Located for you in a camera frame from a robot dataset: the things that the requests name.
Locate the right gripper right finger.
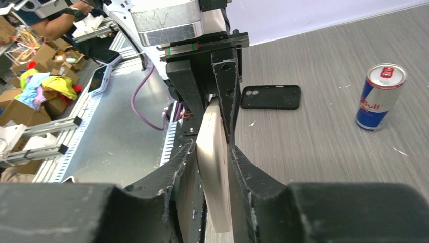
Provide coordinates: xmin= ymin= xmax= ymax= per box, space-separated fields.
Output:
xmin=228 ymin=145 xmax=428 ymax=242

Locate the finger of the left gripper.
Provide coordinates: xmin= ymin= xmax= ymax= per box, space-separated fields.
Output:
xmin=166 ymin=60 xmax=205 ymax=134
xmin=211 ymin=48 xmax=239 ymax=144

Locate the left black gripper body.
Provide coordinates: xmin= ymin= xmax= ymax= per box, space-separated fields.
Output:
xmin=159 ymin=29 xmax=249 ymax=94

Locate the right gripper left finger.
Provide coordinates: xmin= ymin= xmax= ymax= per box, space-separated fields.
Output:
xmin=1 ymin=140 xmax=205 ymax=242

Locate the black phone case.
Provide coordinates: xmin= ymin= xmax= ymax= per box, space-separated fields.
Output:
xmin=240 ymin=85 xmax=301 ymax=110

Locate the phone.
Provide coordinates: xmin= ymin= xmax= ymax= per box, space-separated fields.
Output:
xmin=94 ymin=49 xmax=122 ymax=66
xmin=61 ymin=176 xmax=76 ymax=184
xmin=196 ymin=97 xmax=232 ymax=233
xmin=88 ymin=64 xmax=113 ymax=96

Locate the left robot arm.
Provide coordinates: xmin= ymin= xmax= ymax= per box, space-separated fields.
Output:
xmin=103 ymin=0 xmax=249 ymax=143

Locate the person forearm in background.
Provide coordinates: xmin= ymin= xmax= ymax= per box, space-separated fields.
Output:
xmin=16 ymin=10 xmax=75 ymax=40

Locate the phone in lilac case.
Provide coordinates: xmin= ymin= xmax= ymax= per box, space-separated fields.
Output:
xmin=94 ymin=49 xmax=122 ymax=66

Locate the phone in white case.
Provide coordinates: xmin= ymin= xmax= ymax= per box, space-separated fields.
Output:
xmin=88 ymin=64 xmax=113 ymax=96

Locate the phone on metal sheet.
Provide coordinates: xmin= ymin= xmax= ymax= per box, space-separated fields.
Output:
xmin=61 ymin=176 xmax=76 ymax=184

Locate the pile of clothes and boxes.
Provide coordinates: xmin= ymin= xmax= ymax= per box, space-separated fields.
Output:
xmin=1 ymin=17 xmax=87 ymax=127

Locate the Red Bull can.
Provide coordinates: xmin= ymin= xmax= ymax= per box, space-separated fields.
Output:
xmin=355 ymin=63 xmax=407 ymax=131

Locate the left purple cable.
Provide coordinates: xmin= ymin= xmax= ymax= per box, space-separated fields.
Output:
xmin=130 ymin=63 xmax=183 ymax=132

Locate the aluminium frame rail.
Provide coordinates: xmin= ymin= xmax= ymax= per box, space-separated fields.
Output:
xmin=0 ymin=17 xmax=178 ymax=183

